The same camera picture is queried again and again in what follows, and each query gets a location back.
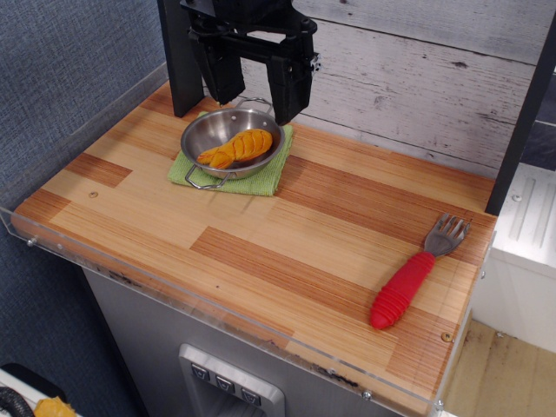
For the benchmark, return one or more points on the silver dispenser button panel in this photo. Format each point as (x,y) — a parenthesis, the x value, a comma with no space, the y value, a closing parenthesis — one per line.
(230,384)

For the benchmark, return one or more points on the orange plush fish toy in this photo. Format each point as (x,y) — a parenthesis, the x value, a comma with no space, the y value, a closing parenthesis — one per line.
(244,146)

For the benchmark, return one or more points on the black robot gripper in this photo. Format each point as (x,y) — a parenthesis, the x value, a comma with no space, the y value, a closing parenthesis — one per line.
(222,33)

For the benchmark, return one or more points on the black right frame post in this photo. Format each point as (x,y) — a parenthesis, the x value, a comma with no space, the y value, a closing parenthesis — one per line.
(529,110)

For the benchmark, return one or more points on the white ribbed side box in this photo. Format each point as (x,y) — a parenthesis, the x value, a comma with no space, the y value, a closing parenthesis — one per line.
(515,293)

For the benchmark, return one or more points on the clear acrylic table guard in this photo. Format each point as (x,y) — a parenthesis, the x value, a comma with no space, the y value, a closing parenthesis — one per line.
(295,272)

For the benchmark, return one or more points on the red handled metal fork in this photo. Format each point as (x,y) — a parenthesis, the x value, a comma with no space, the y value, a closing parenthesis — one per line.
(395,297)

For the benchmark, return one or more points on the black frame post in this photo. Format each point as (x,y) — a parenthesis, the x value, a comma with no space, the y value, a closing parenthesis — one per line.
(529,110)
(185,79)

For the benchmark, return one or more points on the black left frame post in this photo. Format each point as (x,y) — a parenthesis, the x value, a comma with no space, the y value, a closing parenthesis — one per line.
(185,79)

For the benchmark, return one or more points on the grey toy fridge cabinet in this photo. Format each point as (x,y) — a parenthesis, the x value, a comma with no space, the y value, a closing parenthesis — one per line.
(150,334)

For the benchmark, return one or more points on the steel pan with handles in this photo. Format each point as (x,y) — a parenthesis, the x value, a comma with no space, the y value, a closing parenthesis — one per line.
(218,127)

